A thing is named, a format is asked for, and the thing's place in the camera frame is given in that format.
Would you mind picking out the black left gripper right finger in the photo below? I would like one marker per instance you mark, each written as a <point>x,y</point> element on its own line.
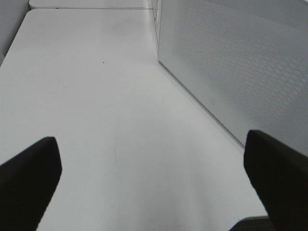
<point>279,175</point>

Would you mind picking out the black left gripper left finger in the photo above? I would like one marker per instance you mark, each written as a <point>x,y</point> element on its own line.
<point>27,184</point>

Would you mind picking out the white microwave door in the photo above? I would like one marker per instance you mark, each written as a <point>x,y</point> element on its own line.
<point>246,61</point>

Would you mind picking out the white microwave oven body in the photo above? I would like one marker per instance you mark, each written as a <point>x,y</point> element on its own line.
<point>156,6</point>

